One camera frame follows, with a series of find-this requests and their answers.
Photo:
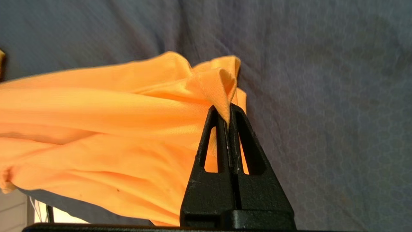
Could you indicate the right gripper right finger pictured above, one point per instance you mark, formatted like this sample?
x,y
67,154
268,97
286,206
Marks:
x,y
260,196

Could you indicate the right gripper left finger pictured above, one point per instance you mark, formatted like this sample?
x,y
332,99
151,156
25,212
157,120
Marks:
x,y
209,196

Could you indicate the yellow t-shirt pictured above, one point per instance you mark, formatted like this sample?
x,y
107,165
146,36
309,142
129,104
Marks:
x,y
96,129

